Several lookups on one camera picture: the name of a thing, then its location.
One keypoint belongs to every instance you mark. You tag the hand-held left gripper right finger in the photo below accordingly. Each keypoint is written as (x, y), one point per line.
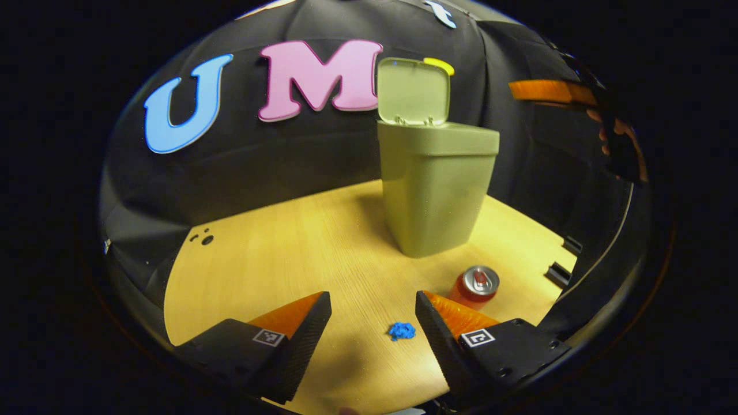
(441, 351)

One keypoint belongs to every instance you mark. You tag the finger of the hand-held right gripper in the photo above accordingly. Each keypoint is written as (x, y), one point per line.
(548, 91)

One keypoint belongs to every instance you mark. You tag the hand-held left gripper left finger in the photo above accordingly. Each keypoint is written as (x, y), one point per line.
(300, 351)

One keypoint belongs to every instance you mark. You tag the blue paper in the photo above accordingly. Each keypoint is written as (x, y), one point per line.
(402, 331)

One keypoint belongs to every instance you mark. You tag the red pop can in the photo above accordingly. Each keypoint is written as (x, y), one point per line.
(475, 285)

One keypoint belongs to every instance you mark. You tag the green desktop garbage bin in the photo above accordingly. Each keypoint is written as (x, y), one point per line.
(432, 196)

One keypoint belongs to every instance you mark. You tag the wooden desktop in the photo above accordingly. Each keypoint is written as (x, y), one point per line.
(288, 259)

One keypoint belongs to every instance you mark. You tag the black table bracket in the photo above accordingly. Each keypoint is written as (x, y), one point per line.
(558, 275)
(572, 246)

